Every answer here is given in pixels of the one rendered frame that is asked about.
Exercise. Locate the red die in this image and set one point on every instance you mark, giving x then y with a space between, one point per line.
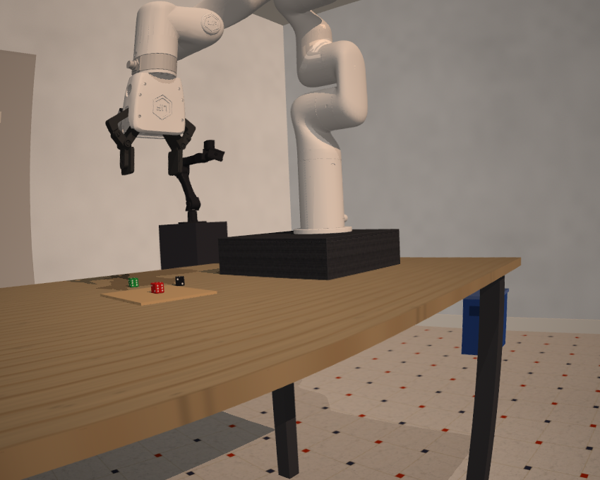
157 287

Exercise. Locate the tan flat mat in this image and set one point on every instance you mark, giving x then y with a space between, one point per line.
144 296

